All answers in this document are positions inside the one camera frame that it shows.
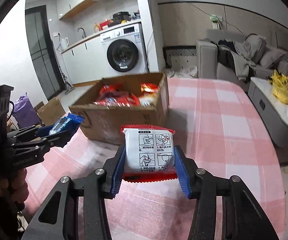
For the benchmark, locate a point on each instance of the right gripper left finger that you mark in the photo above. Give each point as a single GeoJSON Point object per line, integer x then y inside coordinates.
{"type": "Point", "coordinates": [57, 217]}

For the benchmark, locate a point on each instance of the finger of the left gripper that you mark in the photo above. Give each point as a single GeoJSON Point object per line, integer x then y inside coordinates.
{"type": "Point", "coordinates": [30, 133]}
{"type": "Point", "coordinates": [44, 144]}

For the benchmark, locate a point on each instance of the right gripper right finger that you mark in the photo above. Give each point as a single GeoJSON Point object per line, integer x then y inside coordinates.
{"type": "Point", "coordinates": [242, 216]}

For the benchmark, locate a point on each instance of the blue oreo snack pack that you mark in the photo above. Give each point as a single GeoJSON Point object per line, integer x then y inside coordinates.
{"type": "Point", "coordinates": [69, 123]}

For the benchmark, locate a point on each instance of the white red snack pack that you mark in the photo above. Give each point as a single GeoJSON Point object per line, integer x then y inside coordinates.
{"type": "Point", "coordinates": [150, 153]}

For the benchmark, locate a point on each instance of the red oreo snack bag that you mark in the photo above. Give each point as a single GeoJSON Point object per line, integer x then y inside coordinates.
{"type": "Point", "coordinates": [115, 95]}

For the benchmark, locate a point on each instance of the person's left hand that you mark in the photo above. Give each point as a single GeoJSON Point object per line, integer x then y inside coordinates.
{"type": "Point", "coordinates": [16, 188]}

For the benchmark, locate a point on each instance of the purple plastic bag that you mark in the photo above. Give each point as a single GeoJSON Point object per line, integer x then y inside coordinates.
{"type": "Point", "coordinates": [24, 113]}

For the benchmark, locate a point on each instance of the small cardboard box on floor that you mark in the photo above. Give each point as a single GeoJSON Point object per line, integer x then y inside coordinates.
{"type": "Point", "coordinates": [50, 113]}

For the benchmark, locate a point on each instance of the brown cardboard box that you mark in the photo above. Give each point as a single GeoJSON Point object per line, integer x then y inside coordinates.
{"type": "Point", "coordinates": [103, 123]}

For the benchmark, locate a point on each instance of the dark glass door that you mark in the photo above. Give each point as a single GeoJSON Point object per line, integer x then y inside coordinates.
{"type": "Point", "coordinates": [42, 51]}

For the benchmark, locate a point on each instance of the white kitchen base cabinets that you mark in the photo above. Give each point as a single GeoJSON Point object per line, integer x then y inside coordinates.
{"type": "Point", "coordinates": [86, 62]}

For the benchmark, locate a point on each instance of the white electric kettle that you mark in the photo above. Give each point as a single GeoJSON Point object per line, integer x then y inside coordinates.
{"type": "Point", "coordinates": [64, 43]}

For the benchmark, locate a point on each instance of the pink plaid tablecloth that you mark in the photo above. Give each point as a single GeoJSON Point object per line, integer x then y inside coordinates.
{"type": "Point", "coordinates": [216, 124]}

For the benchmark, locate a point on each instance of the noodle snack bag in box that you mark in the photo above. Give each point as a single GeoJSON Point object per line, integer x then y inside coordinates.
{"type": "Point", "coordinates": [149, 92]}

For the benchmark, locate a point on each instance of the kitchen faucet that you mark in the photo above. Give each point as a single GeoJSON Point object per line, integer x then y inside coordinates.
{"type": "Point", "coordinates": [83, 32]}

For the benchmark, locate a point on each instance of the white marble coffee table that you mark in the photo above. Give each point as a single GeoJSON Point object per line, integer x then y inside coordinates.
{"type": "Point", "coordinates": [273, 112]}

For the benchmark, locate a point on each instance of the white washing machine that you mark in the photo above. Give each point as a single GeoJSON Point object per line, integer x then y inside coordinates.
{"type": "Point", "coordinates": [124, 50]}

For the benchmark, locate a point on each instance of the yellow plastic bag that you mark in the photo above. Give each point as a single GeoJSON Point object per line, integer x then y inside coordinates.
{"type": "Point", "coordinates": [279, 84]}

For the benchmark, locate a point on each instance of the black rice cooker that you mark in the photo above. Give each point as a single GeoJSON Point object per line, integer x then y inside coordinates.
{"type": "Point", "coordinates": [121, 17]}

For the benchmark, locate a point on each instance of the clothes pile on sofa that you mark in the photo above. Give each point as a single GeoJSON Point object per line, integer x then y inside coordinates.
{"type": "Point", "coordinates": [242, 57]}

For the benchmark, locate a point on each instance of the grey sofa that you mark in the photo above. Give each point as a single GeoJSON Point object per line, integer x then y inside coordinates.
{"type": "Point", "coordinates": [275, 56]}

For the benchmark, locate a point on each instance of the white power strip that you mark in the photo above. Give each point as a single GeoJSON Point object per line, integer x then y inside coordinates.
{"type": "Point", "coordinates": [216, 22]}

